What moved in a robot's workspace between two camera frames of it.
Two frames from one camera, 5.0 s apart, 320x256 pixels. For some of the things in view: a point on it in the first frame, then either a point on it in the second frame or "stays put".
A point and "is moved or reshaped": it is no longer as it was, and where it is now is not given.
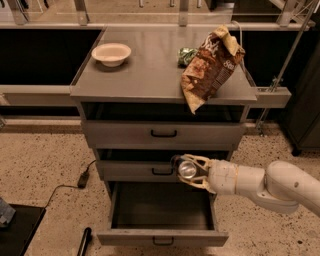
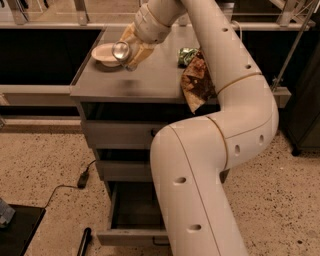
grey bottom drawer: x=162 y=214 stays put
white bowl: x=111 y=54 stays put
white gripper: x=222 y=176 → x=149 y=26
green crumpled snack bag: x=185 y=55 stays put
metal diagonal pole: x=288 y=59 stays put
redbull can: x=181 y=167 is moved or reshaped
